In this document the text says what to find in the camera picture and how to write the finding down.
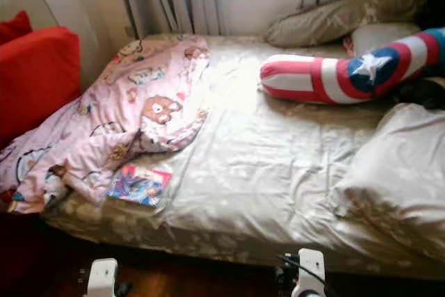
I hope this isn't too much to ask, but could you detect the small white pillow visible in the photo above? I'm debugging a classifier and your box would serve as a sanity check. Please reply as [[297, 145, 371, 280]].
[[344, 22, 423, 58]]

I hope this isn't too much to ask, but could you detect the large cream pillow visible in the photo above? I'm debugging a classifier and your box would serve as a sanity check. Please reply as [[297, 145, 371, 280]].
[[330, 102, 445, 263]]

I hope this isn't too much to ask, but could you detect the bed with beige floral sheet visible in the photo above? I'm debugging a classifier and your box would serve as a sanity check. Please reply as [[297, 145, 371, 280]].
[[42, 33, 445, 280]]

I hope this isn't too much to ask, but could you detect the pink cartoon print blanket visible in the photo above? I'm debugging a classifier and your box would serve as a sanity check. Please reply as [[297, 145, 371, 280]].
[[0, 36, 211, 214]]

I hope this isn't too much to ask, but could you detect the pale green quilted mattress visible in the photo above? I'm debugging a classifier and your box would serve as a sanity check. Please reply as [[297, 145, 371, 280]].
[[0, 0, 58, 31]]

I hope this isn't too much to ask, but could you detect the red white striped shield bolster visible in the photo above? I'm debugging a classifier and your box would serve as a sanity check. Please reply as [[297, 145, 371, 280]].
[[259, 27, 445, 105]]

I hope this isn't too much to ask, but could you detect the black fabric item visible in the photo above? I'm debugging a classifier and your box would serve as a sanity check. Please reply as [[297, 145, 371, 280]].
[[393, 78, 445, 110]]

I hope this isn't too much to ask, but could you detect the flat red cushion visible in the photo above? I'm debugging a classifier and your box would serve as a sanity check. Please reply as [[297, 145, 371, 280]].
[[0, 10, 33, 44]]

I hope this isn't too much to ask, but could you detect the large red cushion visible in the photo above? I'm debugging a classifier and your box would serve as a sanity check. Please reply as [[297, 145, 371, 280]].
[[0, 26, 82, 148]]

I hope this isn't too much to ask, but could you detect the colourful superhero comic book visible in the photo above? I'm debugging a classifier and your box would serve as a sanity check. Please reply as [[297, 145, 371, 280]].
[[108, 163, 173, 207]]

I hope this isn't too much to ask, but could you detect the olive floral pillow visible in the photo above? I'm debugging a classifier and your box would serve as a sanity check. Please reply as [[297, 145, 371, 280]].
[[264, 0, 428, 49]]

